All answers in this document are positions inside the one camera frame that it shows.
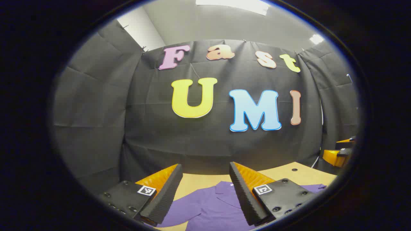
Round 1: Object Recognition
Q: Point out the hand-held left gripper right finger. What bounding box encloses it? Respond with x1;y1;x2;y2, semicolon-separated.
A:
229;161;317;227

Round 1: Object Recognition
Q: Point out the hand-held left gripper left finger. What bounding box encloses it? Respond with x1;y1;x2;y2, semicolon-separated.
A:
98;164;183;227

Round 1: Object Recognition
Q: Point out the purple knit cardigan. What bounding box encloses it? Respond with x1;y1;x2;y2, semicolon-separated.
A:
154;181;328;230

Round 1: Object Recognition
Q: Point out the black backdrop cloth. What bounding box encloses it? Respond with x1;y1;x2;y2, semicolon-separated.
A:
53;19;360;196

